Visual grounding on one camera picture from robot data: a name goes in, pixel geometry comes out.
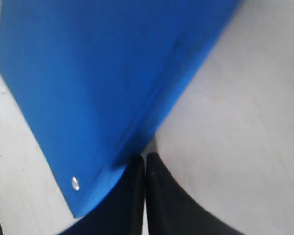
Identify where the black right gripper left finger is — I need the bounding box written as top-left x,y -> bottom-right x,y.
61,155 -> 145,235

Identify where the blue binder folder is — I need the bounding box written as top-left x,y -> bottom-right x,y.
0,0 -> 239,218

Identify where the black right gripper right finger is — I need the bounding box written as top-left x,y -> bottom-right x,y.
146,153 -> 242,235

